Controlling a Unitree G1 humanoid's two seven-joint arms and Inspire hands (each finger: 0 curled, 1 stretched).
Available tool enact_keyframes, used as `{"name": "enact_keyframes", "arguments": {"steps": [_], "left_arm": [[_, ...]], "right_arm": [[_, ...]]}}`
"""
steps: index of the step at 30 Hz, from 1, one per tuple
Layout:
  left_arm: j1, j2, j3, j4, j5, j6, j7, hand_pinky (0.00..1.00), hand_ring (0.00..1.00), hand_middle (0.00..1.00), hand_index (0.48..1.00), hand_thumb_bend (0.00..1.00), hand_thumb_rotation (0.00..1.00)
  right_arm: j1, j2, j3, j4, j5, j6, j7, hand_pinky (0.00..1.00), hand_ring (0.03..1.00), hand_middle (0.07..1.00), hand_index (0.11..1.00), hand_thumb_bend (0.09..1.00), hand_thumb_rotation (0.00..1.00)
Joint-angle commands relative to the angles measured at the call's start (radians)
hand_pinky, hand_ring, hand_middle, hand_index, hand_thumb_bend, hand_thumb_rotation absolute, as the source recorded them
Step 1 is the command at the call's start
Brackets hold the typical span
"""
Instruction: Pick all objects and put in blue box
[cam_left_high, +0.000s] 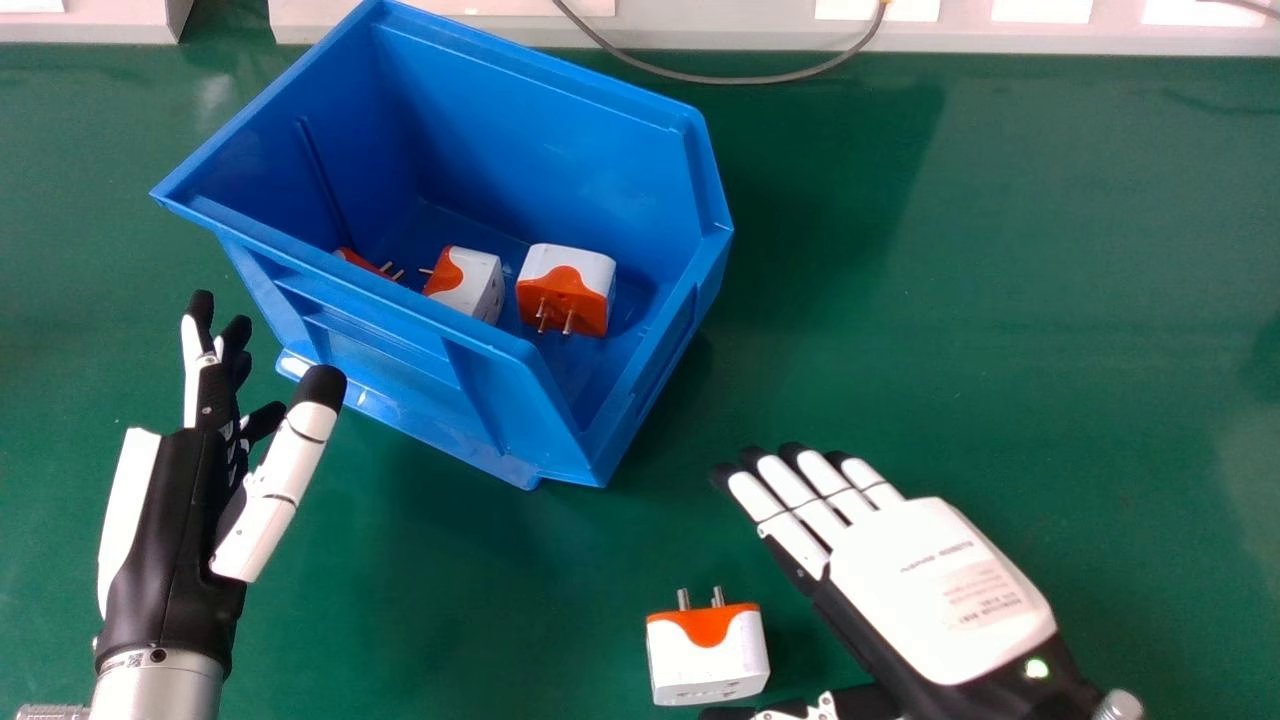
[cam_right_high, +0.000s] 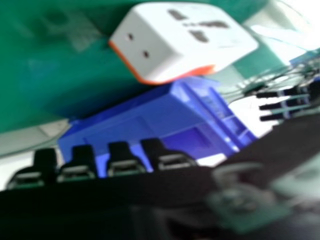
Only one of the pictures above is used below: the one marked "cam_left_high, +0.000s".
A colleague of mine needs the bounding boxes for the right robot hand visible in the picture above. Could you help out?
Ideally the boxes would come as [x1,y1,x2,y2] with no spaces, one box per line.
[699,443,1107,720]

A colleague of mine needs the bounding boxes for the blue plastic bin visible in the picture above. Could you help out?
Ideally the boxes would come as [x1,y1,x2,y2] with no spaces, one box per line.
[150,0,734,491]

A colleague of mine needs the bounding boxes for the white-and-orange plug adapter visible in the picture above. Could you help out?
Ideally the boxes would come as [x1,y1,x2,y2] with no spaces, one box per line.
[646,587,771,707]
[333,247,405,282]
[418,245,506,326]
[515,243,617,338]

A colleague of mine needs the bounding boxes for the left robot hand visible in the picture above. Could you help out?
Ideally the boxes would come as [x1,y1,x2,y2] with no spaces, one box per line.
[94,289,348,679]

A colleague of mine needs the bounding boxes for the grey cable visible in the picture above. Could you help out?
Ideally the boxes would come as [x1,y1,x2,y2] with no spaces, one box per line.
[552,0,889,86]

